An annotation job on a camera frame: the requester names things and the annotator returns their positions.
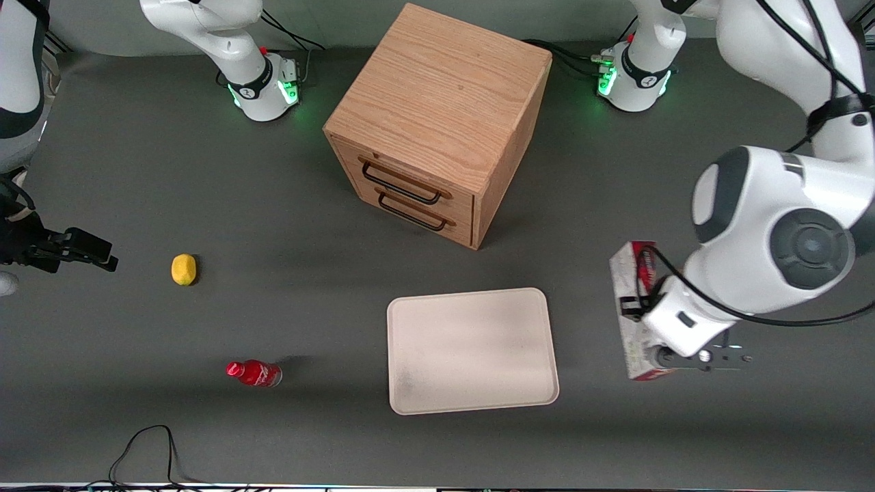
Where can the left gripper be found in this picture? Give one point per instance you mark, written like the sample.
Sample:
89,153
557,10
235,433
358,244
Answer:
631,307

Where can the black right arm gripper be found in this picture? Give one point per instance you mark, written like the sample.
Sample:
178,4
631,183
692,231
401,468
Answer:
19,244

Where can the yellow lemon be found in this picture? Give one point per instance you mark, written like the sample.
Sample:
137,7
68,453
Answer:
183,269

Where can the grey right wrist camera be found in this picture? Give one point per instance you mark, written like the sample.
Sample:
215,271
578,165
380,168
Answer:
7,283

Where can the wooden two-drawer cabinet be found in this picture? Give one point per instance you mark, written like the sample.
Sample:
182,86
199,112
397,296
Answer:
437,89

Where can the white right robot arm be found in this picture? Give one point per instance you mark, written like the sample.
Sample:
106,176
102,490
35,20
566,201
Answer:
253,85

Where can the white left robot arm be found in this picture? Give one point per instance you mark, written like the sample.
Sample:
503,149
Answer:
765,205

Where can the red soda bottle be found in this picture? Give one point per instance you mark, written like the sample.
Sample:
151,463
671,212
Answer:
256,374

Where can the red tartan cookie box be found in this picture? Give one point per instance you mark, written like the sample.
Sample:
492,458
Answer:
624,273

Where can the cream rectangular tray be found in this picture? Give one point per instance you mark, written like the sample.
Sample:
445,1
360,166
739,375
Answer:
472,352

